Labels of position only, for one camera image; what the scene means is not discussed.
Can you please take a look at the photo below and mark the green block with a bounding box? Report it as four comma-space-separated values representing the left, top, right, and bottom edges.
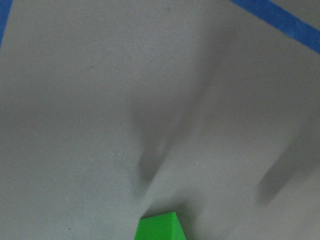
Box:
134, 211, 187, 240

